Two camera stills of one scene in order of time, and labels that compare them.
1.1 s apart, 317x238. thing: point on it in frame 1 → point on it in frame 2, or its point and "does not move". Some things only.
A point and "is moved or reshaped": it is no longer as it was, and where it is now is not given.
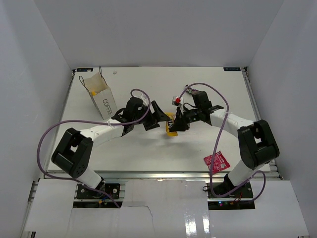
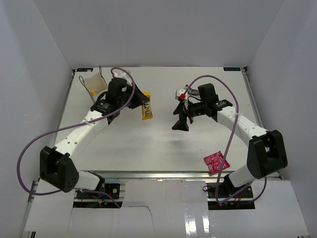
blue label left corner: x=84 y=69 does not move
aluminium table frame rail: x=159 y=175 does not move
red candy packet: x=220 y=162 does not move
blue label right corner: x=232 y=69 does not move
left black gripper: x=157 y=116 → x=138 y=94
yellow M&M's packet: x=169 y=124 is moved or reshaped
